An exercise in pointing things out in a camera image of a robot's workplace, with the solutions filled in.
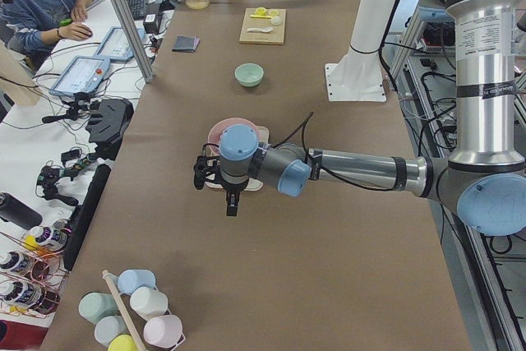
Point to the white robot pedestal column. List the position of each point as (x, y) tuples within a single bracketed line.
[(362, 64)]

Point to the mint green bowl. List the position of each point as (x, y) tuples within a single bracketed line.
[(249, 74)]

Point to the black bar device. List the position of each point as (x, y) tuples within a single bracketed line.
[(83, 215)]

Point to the yellow cup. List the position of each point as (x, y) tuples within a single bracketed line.
[(122, 342)]

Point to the yellow plastic knife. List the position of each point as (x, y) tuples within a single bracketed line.
[(260, 16)]

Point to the white cup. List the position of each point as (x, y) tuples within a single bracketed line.
[(148, 303)]

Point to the light blue cup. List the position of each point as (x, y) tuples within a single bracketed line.
[(132, 279)]

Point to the grey blue cup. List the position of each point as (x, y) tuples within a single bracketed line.
[(108, 328)]

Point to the folded grey cloth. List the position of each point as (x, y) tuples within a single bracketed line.
[(186, 44)]

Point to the aluminium frame post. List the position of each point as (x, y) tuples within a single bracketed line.
[(124, 16)]

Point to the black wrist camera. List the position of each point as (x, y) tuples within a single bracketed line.
[(206, 168)]

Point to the black monitor stand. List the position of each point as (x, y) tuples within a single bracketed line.
[(107, 125)]

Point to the black bottle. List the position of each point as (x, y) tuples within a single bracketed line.
[(18, 213)]

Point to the teach pendant tablet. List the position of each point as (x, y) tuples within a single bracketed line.
[(115, 46), (83, 75)]

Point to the teach pendant tablet near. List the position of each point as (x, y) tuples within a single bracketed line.
[(83, 75)]

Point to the teach pendant tablet far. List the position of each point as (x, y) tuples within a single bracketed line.
[(115, 46)]

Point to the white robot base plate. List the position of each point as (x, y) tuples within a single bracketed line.
[(344, 84)]

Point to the white ceramic spoon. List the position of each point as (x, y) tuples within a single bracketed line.
[(265, 30)]

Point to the cream rabbit tray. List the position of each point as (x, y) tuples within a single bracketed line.
[(253, 185)]

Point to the copper wire basket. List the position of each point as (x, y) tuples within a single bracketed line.
[(33, 272)]

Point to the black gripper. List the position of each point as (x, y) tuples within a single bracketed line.
[(231, 187)]

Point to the bamboo cutting board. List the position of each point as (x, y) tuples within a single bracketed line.
[(274, 38)]

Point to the person in blue hoodie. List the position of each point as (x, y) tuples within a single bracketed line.
[(40, 24)]

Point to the wooden cup rack rod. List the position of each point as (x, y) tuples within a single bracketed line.
[(113, 289)]

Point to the stacked lemon slices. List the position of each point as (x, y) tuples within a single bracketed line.
[(260, 11)]

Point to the pink cup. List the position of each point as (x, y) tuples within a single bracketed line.
[(163, 331)]

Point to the pink bowl of ice cubes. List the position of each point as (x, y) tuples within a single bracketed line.
[(217, 130)]

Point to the mint green cup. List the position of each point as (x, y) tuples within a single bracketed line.
[(96, 306)]

